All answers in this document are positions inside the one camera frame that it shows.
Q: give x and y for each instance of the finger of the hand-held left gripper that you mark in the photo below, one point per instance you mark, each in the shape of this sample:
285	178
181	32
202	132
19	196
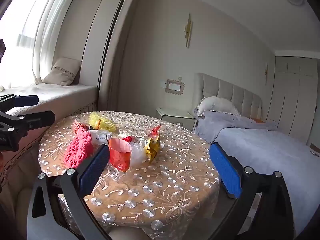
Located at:
37	121
26	100

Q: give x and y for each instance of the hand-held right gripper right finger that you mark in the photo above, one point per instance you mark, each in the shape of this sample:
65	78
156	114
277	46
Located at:
225	170

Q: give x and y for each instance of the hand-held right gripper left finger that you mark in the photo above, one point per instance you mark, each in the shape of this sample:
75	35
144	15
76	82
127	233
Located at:
93	167

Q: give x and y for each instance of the red knitted cloth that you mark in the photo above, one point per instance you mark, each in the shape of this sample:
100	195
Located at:
78	147

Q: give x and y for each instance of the orange plastic cup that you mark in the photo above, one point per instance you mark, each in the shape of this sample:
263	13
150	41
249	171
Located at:
120	155

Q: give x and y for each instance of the printed white wrapper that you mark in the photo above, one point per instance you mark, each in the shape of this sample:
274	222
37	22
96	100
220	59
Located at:
98	136

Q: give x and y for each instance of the small red knitted piece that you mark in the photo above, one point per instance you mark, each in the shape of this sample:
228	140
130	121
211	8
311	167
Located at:
128	138

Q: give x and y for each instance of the yellow plastic snack bag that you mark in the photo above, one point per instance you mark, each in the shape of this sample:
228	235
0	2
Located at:
105	123

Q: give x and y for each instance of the white tissue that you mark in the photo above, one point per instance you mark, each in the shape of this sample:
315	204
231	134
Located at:
137	155

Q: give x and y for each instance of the gold snack wrapper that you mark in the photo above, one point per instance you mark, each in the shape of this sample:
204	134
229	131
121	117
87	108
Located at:
151	147

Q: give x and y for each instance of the red translucent wrapper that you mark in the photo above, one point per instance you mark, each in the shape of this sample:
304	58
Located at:
155	130

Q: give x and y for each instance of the beige window seat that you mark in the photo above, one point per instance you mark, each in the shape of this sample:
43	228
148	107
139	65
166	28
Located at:
62	95

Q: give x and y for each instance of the bed with grey blanket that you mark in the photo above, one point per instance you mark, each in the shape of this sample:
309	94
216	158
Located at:
262	150

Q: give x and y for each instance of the beige cushion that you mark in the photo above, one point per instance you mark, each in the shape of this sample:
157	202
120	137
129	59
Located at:
62	71

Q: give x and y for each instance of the orange cloth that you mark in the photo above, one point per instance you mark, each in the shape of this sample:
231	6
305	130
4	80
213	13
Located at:
258	121

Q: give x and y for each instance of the embroidered beige tablecloth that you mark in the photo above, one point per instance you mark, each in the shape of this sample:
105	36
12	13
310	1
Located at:
162	185

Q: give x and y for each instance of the white ruffled pillow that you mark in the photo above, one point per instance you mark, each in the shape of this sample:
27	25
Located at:
215	105

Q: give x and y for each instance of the white nightstand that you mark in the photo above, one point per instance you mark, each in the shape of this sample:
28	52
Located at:
175	120

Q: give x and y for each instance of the sheer white curtain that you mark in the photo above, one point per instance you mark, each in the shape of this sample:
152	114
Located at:
47	30

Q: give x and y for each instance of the beige tufted headboard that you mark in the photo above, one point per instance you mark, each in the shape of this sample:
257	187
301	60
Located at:
237	95

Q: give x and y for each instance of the beige wardrobe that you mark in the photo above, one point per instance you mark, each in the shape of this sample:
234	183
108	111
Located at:
292	100

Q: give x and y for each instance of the framed wall switch panel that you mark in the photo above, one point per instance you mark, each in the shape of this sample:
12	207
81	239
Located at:
173	87

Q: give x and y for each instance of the long gold wall lamp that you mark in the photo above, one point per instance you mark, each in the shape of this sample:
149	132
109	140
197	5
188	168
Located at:
188	30

